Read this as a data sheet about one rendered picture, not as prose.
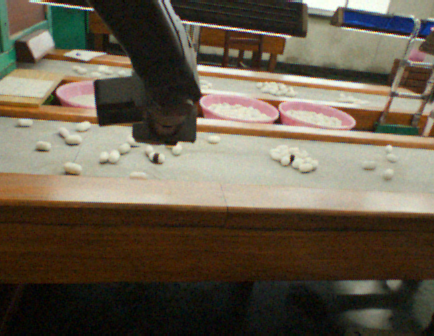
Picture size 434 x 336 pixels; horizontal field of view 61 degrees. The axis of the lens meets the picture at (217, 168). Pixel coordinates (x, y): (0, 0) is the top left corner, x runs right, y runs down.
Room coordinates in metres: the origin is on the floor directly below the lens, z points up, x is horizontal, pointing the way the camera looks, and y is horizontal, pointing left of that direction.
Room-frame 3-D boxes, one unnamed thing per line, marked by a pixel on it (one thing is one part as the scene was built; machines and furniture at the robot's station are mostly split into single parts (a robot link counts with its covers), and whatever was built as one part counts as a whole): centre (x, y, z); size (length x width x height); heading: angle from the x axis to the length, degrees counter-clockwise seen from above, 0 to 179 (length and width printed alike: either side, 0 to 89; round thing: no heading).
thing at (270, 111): (1.19, -0.04, 0.72); 0.27 x 0.27 x 0.10
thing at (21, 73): (1.04, 0.60, 0.77); 0.33 x 0.15 x 0.01; 13
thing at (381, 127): (1.55, -0.68, 0.90); 0.20 x 0.19 x 0.45; 103
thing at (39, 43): (1.36, 0.73, 0.83); 0.30 x 0.06 x 0.07; 13
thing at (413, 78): (6.18, -2.84, 0.32); 0.42 x 0.42 x 0.64; 16
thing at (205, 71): (1.76, -0.08, 0.67); 1.81 x 0.12 x 0.19; 103
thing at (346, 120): (1.25, -0.31, 0.72); 0.27 x 0.27 x 0.10
